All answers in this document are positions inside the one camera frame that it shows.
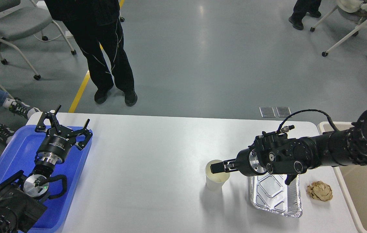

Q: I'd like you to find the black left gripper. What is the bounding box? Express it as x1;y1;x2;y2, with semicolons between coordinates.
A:
34;105;93;164

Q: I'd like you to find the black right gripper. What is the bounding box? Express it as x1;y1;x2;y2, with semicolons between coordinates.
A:
210;147;267;177

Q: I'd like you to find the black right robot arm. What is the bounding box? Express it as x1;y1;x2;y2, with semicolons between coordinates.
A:
206;110;367;185

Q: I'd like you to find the white chair on right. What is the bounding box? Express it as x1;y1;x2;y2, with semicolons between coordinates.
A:
310;0;367;57

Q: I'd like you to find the metal floor plate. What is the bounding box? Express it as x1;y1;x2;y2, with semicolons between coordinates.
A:
276;106;292;118
259;106;276;118

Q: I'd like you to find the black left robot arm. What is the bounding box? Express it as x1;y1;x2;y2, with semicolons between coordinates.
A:
0;110;93;233

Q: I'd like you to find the aluminium foil tray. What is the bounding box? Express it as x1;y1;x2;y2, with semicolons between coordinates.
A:
248;174;303;218

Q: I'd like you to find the white rolling cart base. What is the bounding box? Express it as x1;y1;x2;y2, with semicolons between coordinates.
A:
36;1;48;10

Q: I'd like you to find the white paper cup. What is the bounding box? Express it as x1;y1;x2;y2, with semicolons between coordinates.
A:
205;160;230;191

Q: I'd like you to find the right metal floor plate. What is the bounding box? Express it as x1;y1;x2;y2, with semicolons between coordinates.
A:
276;106;292;118

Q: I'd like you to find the blue plastic tray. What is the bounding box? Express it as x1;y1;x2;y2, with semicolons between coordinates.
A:
0;125;92;233

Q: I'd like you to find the white power adapter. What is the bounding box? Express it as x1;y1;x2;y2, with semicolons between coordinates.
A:
64;30;73;38

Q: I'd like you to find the grey chair on left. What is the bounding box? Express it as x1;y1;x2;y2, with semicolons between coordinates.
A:
0;0;76;81

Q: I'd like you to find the left metal floor plate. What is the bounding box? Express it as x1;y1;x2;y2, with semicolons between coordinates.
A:
259;106;276;118

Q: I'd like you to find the beige plastic bin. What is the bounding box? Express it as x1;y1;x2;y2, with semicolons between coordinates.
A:
318;121;367;233

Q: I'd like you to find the crumpled brown paper ball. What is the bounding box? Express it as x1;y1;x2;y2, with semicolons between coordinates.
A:
306;181;333;202

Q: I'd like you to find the person in black clothes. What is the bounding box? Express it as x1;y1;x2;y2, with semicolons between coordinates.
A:
45;0;138;106

